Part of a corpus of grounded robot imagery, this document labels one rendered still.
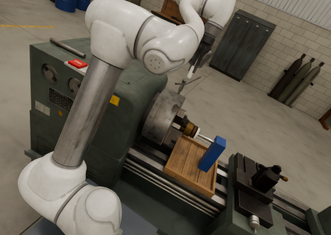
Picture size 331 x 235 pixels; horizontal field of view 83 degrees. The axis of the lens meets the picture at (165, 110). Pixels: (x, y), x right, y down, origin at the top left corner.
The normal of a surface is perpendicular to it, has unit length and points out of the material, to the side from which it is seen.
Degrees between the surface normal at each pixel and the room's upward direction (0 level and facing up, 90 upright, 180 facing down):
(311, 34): 90
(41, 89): 90
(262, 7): 90
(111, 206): 2
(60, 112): 90
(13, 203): 0
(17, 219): 0
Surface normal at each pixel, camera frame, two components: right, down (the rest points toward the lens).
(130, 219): 0.35, -0.78
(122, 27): -0.25, 0.25
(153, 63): -0.31, 0.64
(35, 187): -0.30, 0.00
